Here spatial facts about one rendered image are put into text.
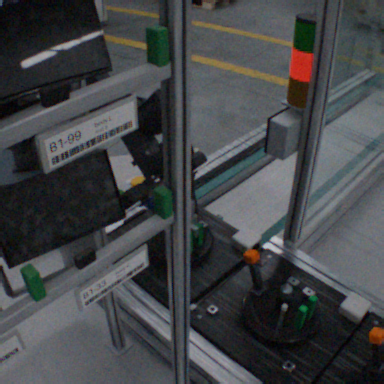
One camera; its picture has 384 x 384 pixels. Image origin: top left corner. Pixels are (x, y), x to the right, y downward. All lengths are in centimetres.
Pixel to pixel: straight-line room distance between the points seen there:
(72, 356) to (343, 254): 65
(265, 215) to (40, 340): 57
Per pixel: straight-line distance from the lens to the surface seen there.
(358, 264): 109
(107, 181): 45
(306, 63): 75
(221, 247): 91
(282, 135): 78
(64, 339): 93
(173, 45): 37
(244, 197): 112
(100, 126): 34
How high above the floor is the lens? 161
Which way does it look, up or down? 38 degrees down
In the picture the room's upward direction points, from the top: straight up
